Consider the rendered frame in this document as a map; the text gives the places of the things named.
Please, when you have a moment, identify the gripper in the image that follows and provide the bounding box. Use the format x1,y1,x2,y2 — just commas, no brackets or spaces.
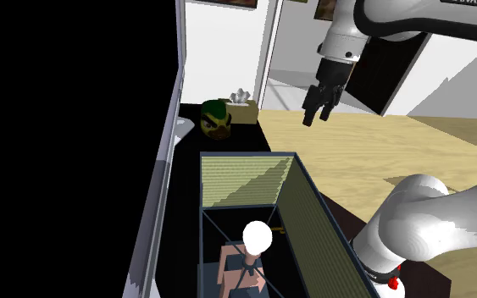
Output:
302,57,356,127

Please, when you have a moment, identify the black door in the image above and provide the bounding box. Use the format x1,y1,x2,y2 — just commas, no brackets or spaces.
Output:
344,31,432,117

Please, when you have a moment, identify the tan tissue box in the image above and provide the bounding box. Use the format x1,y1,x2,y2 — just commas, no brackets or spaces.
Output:
218,88,260,125

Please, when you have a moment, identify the black nightstand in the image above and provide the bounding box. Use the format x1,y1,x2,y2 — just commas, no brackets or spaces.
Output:
155,102,273,298

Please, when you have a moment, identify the green duck head toy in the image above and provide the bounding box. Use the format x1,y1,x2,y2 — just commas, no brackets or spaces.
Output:
199,98,233,141

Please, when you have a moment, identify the lamp with green shade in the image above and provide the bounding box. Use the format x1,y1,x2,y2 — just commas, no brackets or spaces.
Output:
198,151,382,298

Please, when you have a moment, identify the brown wall picture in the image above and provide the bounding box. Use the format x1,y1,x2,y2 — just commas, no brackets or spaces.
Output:
313,0,339,21

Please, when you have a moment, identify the dark wall picture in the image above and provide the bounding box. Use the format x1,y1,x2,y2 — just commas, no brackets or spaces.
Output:
187,0,259,10

